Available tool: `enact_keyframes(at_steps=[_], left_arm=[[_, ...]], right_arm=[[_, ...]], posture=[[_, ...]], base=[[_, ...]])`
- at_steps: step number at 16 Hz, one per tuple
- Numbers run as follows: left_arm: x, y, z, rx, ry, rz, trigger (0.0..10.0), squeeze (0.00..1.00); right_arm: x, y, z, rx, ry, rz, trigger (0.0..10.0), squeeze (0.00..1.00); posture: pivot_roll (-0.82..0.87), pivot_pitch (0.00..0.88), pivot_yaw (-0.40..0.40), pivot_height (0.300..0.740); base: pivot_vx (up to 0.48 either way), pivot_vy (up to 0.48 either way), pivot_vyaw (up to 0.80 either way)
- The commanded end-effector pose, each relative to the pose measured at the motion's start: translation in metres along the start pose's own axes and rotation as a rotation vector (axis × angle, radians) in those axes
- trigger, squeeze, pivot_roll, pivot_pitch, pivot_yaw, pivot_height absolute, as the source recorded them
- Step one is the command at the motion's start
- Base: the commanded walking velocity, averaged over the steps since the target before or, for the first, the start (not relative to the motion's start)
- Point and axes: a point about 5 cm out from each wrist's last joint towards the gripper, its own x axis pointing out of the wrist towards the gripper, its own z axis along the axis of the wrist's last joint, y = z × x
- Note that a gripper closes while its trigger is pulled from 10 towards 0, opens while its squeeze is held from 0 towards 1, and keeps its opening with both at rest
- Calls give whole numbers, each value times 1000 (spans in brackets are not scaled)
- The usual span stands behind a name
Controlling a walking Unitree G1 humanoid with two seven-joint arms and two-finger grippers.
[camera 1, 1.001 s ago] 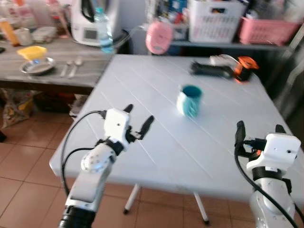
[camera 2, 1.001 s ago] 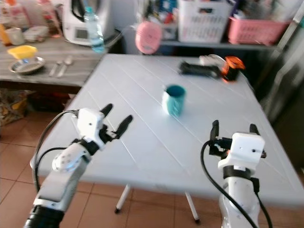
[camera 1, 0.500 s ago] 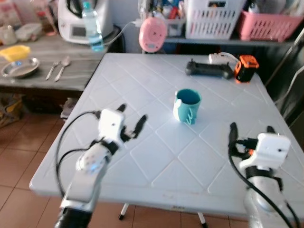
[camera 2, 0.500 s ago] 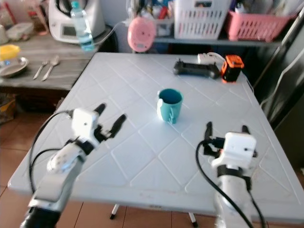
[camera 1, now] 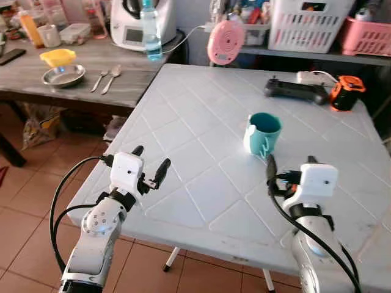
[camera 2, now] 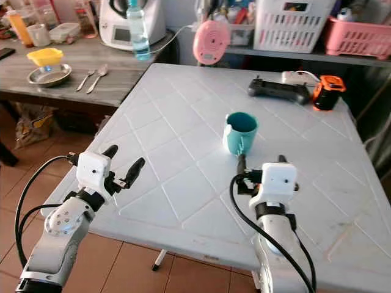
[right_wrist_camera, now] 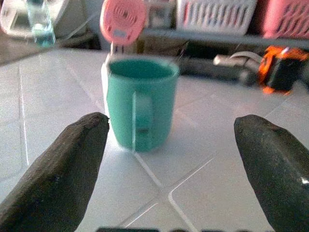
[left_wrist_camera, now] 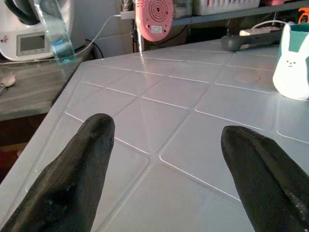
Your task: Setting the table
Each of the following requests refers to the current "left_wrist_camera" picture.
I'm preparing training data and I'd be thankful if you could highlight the pink round device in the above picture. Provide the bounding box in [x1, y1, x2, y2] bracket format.
[134, 0, 174, 43]

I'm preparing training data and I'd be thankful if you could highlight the clear water bottle blue cap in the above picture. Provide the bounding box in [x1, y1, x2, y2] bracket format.
[33, 0, 77, 64]

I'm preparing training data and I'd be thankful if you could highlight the white power strip cable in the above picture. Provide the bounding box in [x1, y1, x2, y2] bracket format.
[251, 20, 294, 30]

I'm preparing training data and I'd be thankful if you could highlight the white power strip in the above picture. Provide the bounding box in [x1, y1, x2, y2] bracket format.
[239, 26, 282, 36]

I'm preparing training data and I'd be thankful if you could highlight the grey wooden table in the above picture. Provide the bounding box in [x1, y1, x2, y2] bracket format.
[0, 44, 105, 122]

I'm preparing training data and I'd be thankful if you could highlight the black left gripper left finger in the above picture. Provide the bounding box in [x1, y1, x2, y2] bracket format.
[0, 113, 115, 232]

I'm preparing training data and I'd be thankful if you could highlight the white kitchen cooking machine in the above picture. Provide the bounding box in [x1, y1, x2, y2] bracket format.
[0, 0, 85, 61]

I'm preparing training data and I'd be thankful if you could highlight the white plastic table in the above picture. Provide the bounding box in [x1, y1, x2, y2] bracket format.
[0, 38, 309, 232]

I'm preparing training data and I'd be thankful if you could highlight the white plastic basket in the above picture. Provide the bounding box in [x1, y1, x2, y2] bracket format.
[192, 0, 261, 15]

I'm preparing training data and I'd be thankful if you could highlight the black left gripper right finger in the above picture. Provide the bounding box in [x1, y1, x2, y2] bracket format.
[221, 125, 309, 232]

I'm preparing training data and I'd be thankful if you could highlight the grey shelf board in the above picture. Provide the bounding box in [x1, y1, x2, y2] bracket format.
[172, 0, 309, 27]

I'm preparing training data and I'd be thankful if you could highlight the white power adapter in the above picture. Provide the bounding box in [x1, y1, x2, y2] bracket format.
[120, 11, 136, 20]

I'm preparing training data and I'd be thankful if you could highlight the orange tool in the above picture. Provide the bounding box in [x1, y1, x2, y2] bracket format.
[297, 7, 309, 24]

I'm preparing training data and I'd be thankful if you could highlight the dark grey handled tool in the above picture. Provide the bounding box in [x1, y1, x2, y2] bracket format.
[221, 30, 283, 52]

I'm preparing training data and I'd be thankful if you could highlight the white bunny mug teal inside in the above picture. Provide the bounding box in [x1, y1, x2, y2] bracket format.
[272, 22, 309, 101]

